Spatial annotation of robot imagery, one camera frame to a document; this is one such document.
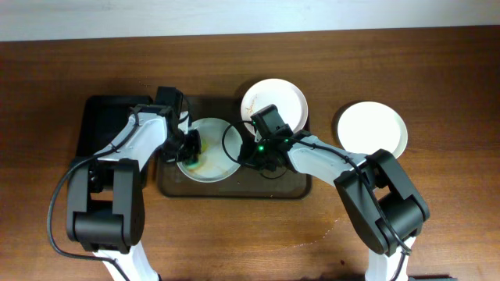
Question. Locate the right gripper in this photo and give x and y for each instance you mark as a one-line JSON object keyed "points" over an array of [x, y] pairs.
{"points": [[250, 157]]}

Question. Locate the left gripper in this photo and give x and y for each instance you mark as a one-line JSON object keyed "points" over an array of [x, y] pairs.
{"points": [[191, 147]]}

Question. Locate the green yellow sponge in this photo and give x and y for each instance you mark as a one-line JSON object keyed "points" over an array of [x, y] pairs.
{"points": [[196, 161]]}

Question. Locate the light blue plate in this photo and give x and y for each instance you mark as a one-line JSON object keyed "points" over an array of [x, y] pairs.
{"points": [[213, 164]]}

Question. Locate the cream white plate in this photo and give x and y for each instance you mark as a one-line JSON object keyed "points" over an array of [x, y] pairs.
{"points": [[367, 126]]}

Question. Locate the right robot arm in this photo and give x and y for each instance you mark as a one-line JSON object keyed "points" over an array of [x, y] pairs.
{"points": [[383, 205]]}

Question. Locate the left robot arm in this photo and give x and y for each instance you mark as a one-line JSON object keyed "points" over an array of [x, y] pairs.
{"points": [[105, 203]]}

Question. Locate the brown serving tray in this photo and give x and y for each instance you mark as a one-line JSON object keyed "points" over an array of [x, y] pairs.
{"points": [[244, 183]]}

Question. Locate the black small tray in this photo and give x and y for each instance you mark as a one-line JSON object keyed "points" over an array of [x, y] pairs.
{"points": [[104, 117]]}

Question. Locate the pink plate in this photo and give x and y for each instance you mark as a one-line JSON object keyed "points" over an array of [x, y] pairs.
{"points": [[289, 100]]}

